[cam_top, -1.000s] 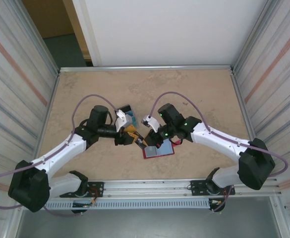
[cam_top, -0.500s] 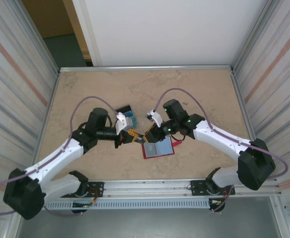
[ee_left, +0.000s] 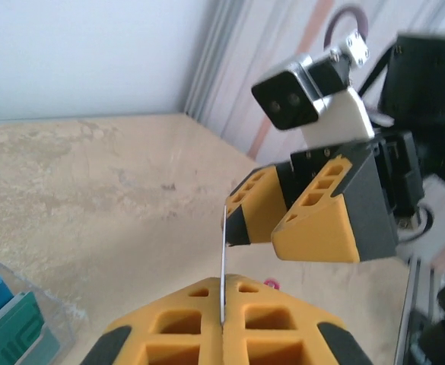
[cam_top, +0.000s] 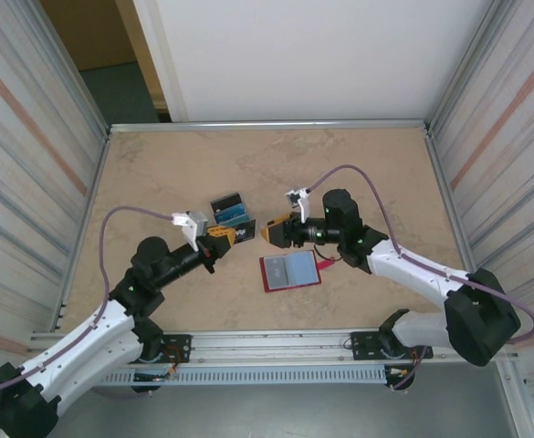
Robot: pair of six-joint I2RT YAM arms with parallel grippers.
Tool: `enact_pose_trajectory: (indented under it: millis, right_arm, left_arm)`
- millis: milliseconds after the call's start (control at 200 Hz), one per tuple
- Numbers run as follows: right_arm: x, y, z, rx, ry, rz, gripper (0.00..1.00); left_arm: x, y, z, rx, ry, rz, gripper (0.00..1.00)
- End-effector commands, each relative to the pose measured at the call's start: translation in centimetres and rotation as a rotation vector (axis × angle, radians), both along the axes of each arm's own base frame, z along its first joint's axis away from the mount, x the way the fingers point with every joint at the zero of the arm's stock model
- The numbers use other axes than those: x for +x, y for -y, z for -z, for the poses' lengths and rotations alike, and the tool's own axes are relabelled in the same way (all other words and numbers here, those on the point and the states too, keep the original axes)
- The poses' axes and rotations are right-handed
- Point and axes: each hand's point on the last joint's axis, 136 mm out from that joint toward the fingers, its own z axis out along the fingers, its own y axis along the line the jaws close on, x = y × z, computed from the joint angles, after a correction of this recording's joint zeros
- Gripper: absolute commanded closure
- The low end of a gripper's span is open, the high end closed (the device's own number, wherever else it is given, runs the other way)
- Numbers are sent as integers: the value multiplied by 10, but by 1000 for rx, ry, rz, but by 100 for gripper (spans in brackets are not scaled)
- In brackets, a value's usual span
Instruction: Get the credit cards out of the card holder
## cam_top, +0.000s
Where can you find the blue VIP card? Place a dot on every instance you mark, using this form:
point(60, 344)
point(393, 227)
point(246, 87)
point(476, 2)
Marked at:
point(243, 216)

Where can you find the red card holder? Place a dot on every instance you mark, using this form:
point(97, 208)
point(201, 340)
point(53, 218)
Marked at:
point(300, 269)

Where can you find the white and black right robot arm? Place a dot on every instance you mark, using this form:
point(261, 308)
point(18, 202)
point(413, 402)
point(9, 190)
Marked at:
point(412, 267)

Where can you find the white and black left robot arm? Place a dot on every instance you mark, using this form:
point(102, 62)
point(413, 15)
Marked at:
point(84, 337)

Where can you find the grey metal sheet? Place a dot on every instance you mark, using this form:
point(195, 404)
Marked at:
point(271, 410)

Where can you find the translucent striped side panel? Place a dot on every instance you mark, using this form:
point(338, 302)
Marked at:
point(513, 137)
point(20, 182)

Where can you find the brown wooden door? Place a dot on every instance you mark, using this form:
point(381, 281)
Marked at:
point(88, 32)

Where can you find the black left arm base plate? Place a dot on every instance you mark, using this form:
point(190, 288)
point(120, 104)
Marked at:
point(180, 342)

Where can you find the aluminium mounting rail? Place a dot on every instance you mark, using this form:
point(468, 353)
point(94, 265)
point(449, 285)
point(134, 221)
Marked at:
point(271, 340)

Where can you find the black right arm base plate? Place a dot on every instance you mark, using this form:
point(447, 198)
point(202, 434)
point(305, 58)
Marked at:
point(362, 342)

